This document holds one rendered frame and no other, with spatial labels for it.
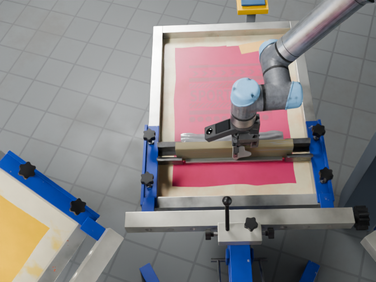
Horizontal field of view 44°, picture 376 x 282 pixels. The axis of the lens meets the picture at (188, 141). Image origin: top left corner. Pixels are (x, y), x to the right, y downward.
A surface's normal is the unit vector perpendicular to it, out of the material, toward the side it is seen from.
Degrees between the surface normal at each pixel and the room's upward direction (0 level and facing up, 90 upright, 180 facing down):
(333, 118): 0
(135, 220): 0
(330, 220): 0
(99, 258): 32
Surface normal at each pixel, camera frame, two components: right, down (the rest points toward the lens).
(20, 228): 0.41, -0.22
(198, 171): -0.05, -0.51
